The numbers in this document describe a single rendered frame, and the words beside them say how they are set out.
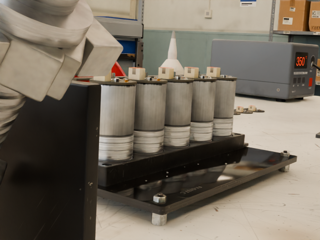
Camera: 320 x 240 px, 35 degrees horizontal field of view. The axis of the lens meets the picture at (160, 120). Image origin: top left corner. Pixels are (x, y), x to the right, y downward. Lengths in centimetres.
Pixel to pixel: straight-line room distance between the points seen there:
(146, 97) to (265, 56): 58
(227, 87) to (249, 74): 51
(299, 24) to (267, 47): 404
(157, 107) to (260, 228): 9
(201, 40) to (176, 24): 43
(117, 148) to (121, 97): 3
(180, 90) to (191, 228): 10
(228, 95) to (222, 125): 2
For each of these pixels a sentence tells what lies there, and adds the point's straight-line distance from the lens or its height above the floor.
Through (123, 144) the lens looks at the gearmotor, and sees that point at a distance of 26.
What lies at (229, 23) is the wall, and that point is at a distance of 579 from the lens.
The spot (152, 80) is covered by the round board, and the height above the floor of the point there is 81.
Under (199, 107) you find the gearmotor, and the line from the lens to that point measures 33.
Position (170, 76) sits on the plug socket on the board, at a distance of 30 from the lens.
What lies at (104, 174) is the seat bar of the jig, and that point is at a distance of 25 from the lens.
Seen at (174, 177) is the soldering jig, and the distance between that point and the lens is 28.
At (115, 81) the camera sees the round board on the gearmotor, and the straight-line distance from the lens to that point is 26.
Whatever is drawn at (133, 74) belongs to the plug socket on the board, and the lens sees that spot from 28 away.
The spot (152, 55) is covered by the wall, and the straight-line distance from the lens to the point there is 644.
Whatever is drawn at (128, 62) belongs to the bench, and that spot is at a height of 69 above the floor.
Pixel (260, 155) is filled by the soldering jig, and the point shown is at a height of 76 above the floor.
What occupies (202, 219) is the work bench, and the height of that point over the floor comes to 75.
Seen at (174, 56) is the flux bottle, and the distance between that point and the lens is 67.
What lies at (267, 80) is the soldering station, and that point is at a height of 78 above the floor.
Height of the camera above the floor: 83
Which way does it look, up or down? 9 degrees down
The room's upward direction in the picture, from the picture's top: 3 degrees clockwise
